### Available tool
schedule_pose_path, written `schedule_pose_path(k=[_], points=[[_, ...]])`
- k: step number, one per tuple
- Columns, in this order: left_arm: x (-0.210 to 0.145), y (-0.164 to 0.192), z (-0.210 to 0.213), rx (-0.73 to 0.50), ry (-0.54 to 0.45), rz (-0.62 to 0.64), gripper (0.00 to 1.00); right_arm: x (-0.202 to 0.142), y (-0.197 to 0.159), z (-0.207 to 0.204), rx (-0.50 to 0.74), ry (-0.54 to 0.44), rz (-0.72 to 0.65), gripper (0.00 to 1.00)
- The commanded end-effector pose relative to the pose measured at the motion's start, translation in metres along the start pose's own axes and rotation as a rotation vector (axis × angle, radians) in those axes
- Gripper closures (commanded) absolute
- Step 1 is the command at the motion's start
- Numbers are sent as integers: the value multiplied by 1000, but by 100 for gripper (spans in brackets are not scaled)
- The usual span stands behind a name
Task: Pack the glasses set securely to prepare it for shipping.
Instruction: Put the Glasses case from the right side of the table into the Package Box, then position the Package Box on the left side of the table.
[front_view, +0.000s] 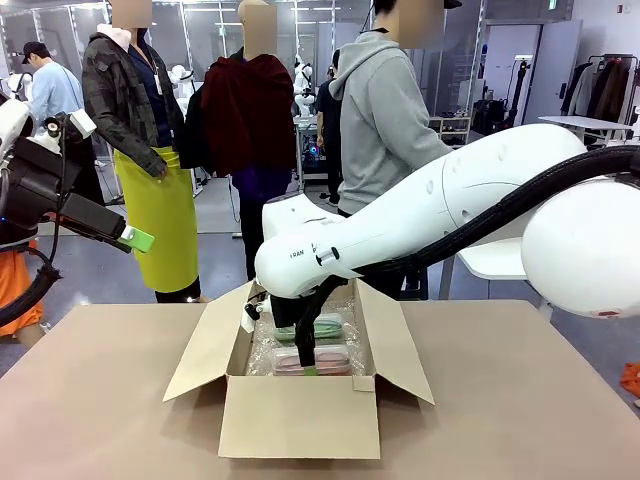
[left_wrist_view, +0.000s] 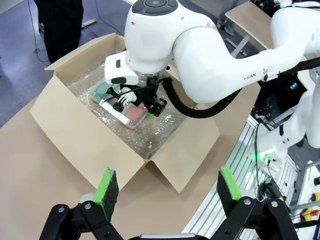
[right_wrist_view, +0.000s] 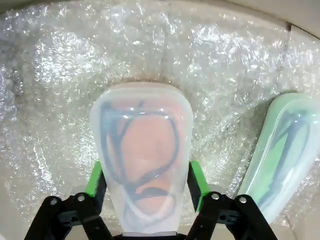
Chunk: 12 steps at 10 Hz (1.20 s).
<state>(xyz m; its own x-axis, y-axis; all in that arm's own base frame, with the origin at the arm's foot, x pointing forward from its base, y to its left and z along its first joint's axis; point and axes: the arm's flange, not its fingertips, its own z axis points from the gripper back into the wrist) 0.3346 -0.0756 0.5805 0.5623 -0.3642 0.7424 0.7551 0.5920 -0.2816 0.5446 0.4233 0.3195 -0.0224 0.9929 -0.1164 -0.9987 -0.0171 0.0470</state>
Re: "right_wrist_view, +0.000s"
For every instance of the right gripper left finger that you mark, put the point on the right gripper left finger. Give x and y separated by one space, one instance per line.
75 220

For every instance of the clear glasses case green lining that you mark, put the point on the clear glasses case green lining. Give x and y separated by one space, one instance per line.
268 160

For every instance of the orange lens cloth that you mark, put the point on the orange lens cloth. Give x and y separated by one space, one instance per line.
150 140

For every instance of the open brown cardboard box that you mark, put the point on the open brown cardboard box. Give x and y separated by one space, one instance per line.
307 20

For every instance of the clear glasses case orange lining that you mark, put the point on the clear glasses case orange lining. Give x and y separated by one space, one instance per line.
150 96

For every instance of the black frame eyeglasses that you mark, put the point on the black frame eyeglasses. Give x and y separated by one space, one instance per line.
151 192
287 181

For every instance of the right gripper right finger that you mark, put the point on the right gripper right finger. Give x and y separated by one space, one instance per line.
225 220

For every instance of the clear bubble wrap sheet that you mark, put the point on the clear bubble wrap sheet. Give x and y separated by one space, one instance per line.
75 75

